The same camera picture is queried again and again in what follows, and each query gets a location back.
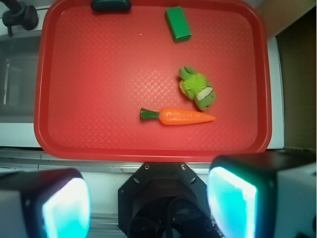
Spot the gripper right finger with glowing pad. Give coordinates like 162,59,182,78
207,152,317,238

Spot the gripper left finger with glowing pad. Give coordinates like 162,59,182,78
0,168,92,238

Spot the orange toy carrot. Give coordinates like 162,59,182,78
140,108,215,125

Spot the green plush toy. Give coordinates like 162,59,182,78
178,65,216,111

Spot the red plastic tray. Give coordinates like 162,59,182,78
34,0,272,162

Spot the grey toy sink basin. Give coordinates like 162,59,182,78
0,34,41,123

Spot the green rectangular block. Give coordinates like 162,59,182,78
165,6,192,43

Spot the dark green toy cucumber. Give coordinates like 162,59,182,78
90,0,132,12

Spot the black octagonal mount plate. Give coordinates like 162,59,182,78
118,163,221,238

